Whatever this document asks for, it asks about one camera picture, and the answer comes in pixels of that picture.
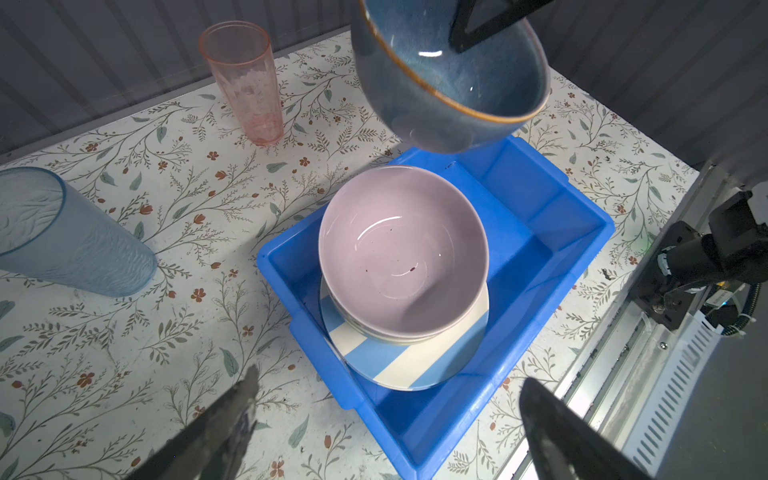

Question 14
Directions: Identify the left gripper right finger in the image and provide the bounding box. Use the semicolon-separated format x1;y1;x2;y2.
519;377;650;480

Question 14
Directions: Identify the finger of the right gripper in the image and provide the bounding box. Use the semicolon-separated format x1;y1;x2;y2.
449;0;552;53

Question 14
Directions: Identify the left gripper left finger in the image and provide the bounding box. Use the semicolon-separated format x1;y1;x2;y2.
129;366;259;479

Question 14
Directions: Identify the dark blue bowl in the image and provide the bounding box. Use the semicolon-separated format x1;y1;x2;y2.
351;1;551;154

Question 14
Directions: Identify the blue plastic bin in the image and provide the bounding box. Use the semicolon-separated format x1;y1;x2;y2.
257;137;614;479

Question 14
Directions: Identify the pink bowl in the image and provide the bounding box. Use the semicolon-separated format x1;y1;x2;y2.
318;166;490;339

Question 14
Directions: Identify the blue translucent cup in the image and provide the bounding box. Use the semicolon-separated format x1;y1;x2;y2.
1;167;157;297

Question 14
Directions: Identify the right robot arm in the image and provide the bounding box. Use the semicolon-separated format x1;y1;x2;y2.
449;1;767;296

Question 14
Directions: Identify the white vented strip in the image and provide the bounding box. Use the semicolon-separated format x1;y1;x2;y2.
622;311;723;477

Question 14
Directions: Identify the floral table mat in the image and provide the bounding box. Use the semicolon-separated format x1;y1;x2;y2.
1;33;696;479

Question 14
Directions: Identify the pink translucent cup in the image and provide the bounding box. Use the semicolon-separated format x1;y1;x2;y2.
198;20;284;146

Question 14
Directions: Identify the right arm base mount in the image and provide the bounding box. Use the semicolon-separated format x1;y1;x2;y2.
629;221;722;331

